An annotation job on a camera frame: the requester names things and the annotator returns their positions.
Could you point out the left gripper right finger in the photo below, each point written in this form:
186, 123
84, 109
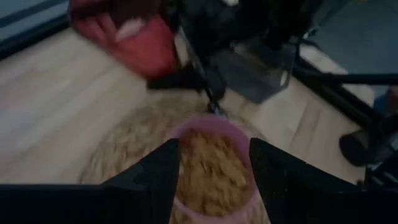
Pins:
289, 193

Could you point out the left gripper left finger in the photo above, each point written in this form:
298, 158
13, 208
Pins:
155, 186

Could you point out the black spoon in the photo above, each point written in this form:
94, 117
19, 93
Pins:
216, 99

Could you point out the pink plastic bowl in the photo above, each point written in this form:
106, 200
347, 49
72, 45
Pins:
214, 123

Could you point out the yellow raisin bran cereal box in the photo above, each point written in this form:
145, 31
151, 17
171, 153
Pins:
140, 49

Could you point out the round woven straw placemat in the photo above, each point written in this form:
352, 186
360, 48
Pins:
136, 137

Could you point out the grey translucent tray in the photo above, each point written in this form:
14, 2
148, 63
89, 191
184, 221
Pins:
258, 74

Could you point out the brown cereal flakes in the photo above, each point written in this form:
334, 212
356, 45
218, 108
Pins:
214, 177

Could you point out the black cup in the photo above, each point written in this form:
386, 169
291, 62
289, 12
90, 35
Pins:
354, 147

